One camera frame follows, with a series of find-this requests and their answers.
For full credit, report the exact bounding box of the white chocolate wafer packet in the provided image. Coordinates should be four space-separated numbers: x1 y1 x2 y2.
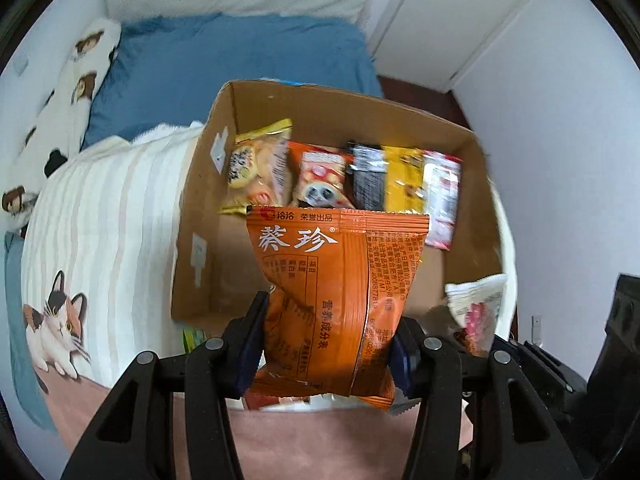
445 274 506 356

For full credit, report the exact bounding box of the orange snack packet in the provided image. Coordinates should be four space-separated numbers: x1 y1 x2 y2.
246 206 430 410

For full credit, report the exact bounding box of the red white snack packet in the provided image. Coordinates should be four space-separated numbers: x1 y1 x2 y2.
422 151 461 250

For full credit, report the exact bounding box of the yellow black noodle packet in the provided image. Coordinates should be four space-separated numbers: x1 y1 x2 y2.
348 144 424 214

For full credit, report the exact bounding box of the blue cardboard box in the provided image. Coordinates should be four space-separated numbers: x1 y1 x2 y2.
170 81 502 330

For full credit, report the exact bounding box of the striped blanket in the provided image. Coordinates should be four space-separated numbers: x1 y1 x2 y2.
22 122 204 387

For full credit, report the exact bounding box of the yellow cracker bag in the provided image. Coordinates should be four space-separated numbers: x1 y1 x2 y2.
219 118 293 214

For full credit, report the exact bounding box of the bear print long pillow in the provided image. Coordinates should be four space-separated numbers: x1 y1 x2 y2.
1 18 122 231

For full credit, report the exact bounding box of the orange panda biscuit packet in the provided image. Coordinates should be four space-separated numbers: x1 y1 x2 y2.
288 141 354 209

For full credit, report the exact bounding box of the blue pillow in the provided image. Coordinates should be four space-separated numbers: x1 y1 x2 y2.
84 13 383 146

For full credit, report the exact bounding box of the white door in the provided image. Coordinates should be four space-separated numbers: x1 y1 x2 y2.
369 0 529 93

